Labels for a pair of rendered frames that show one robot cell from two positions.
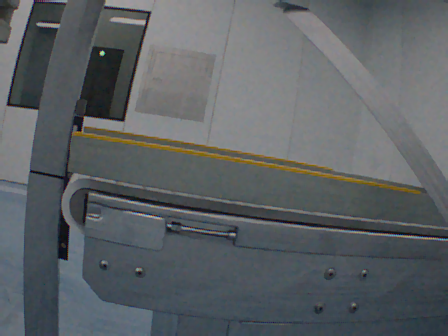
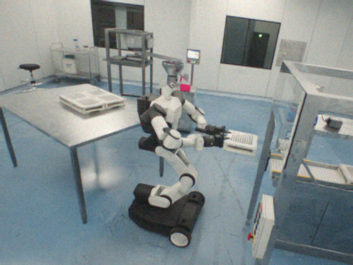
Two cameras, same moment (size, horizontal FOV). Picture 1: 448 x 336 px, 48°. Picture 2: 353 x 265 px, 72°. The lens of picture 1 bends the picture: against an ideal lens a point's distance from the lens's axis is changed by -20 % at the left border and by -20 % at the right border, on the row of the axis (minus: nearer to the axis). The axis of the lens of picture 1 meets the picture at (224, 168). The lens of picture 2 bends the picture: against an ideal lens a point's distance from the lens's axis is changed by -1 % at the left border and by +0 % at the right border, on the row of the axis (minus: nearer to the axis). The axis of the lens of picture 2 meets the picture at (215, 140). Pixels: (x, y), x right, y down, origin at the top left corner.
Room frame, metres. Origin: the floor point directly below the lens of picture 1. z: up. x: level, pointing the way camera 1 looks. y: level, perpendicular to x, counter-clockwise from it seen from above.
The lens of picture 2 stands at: (-1.18, 0.08, 1.84)
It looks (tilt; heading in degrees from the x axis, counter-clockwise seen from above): 26 degrees down; 18
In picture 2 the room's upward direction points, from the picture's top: 8 degrees clockwise
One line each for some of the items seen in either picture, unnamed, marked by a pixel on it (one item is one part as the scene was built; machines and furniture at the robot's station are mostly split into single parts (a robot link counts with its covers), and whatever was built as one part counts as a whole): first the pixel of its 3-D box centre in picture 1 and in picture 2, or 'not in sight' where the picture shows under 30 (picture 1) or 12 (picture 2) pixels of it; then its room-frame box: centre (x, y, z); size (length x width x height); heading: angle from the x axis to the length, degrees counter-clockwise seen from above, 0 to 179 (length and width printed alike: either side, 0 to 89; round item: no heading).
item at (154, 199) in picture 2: not in sight; (162, 195); (0.42, 1.06, 0.28); 0.21 x 0.20 x 0.13; 100
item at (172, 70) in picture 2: not in sight; (176, 74); (2.52, 2.14, 0.95); 0.49 x 0.36 x 0.37; 110
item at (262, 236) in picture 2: not in sight; (263, 226); (-0.24, 0.08, 0.97); 0.17 x 0.06 x 0.26; 12
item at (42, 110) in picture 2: not in sight; (81, 107); (0.66, 2.25, 0.83); 1.50 x 1.10 x 0.04; 79
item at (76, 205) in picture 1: (88, 189); not in sight; (0.62, 0.14, 0.80); 0.27 x 0.03 x 0.03; 12
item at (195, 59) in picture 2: not in sight; (192, 67); (2.69, 1.93, 1.07); 0.23 x 0.10 x 0.62; 110
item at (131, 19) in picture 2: not in sight; (118, 26); (4.21, 4.80, 1.43); 1.32 x 0.01 x 1.11; 110
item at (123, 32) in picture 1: (75, 56); (249, 43); (5.38, 1.64, 1.43); 1.38 x 0.01 x 1.16; 110
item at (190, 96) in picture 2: not in sight; (176, 107); (2.49, 2.08, 0.38); 0.63 x 0.57 x 0.76; 110
